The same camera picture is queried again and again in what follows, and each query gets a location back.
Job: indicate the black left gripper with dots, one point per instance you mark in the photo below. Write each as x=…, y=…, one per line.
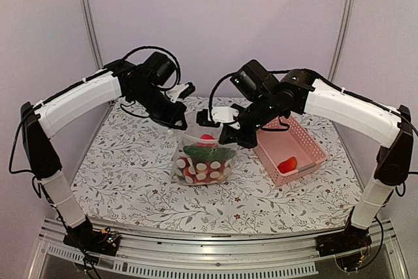
x=180, y=109

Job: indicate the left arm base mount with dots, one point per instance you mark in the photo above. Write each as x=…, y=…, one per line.
x=105, y=242

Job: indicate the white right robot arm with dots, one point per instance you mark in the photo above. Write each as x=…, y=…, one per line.
x=390, y=127

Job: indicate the red chili pepper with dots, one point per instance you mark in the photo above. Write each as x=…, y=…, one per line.
x=288, y=165

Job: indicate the left aluminium frame post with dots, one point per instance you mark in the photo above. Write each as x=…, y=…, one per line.
x=91, y=33

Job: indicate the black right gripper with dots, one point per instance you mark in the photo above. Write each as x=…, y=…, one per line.
x=228, y=134

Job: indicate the clear zip top bag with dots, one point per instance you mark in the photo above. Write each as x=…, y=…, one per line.
x=191, y=137

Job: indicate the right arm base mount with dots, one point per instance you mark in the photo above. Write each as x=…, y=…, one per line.
x=349, y=247

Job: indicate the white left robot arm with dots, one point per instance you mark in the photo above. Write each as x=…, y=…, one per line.
x=44, y=120

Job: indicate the floral table cloth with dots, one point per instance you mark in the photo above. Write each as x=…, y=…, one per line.
x=125, y=177

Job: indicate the aluminium front rail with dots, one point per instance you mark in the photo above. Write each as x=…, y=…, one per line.
x=146, y=252

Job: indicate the aluminium frame post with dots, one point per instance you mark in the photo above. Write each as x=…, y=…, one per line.
x=91, y=33
x=341, y=38

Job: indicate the red wrinkled apple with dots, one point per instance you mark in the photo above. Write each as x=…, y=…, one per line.
x=207, y=138

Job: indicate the pink plastic basket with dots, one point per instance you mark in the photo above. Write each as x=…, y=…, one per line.
x=283, y=138

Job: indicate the right aluminium frame post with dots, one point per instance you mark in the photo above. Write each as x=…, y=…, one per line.
x=341, y=38

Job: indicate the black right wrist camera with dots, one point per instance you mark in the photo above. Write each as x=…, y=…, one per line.
x=218, y=116

